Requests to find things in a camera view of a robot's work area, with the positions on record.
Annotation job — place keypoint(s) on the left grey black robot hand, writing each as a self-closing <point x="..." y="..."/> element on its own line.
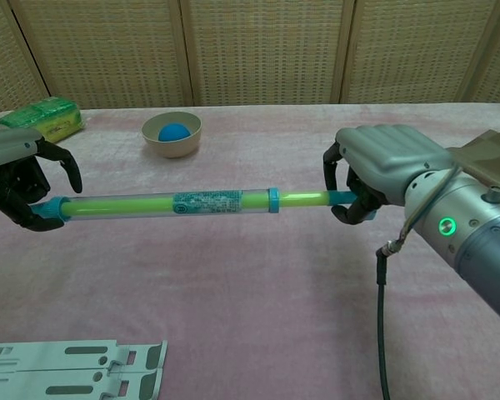
<point x="12" y="146"/>

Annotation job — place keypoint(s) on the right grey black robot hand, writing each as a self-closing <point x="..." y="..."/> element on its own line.
<point x="387" y="150"/>

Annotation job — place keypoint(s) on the green and blue water pump toy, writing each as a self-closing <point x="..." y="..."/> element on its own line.
<point x="150" y="206"/>

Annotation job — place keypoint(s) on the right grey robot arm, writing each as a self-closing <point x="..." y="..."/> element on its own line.
<point x="483" y="241"/>

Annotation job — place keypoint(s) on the green tissue pack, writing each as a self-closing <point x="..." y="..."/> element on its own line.
<point x="50" y="118"/>

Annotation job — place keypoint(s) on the brown folded cloth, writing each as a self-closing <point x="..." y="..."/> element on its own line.
<point x="491" y="152"/>

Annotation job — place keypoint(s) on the woven bamboo folding screen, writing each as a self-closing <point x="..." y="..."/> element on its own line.
<point x="266" y="50"/>

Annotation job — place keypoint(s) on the beige round bowl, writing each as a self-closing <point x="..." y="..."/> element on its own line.
<point x="171" y="150"/>

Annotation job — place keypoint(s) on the blue ball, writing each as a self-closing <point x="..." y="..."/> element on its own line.
<point x="173" y="133"/>

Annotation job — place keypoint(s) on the pink table cloth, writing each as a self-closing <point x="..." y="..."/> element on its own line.
<point x="233" y="291"/>

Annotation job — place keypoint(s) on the white folding stand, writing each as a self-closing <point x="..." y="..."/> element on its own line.
<point x="37" y="375"/>

